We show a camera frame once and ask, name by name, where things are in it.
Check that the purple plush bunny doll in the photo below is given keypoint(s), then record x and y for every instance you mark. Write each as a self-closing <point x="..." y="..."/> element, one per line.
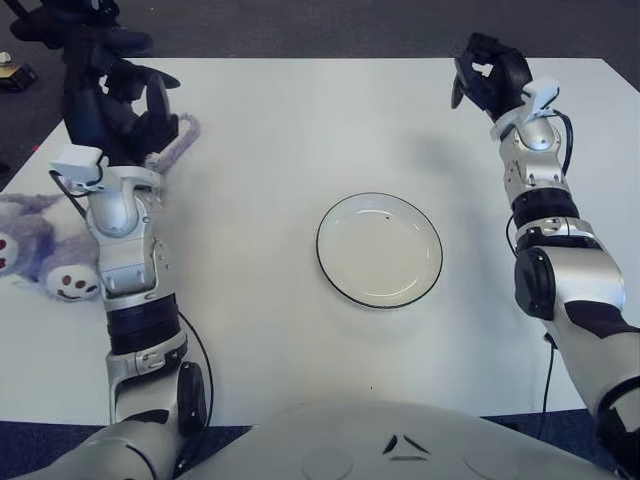
<point x="45" y="235"/>

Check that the white plate with black rim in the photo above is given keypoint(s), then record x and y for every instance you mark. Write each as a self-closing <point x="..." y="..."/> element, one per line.
<point x="380" y="250"/>

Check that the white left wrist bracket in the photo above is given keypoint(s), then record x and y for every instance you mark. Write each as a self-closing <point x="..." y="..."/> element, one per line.
<point x="75" y="162"/>

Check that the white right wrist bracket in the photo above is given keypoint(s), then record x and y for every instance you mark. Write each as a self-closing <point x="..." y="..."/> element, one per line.
<point x="540" y="95"/>

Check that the black office chair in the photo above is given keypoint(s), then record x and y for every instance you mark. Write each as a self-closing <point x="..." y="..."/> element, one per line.
<point x="35" y="25"/>

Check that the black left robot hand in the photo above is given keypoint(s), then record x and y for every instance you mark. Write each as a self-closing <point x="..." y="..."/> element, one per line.
<point x="115" y="120"/>

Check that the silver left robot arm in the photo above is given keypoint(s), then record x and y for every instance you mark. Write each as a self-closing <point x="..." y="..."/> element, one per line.
<point x="125" y="235"/>

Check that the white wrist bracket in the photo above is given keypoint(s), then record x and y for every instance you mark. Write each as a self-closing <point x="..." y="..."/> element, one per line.
<point x="75" y="162"/>
<point x="540" y="95"/>

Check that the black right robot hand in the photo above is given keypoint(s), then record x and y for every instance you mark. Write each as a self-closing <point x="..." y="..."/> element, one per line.
<point x="505" y="75"/>

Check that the small cardboard box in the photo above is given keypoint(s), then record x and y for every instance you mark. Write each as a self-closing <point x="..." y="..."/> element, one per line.
<point x="17" y="75"/>

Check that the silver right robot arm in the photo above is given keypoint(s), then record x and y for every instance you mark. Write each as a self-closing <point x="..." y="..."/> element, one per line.
<point x="565" y="270"/>

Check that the grey robot torso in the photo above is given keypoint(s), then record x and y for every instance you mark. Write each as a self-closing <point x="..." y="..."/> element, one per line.
<point x="350" y="440"/>

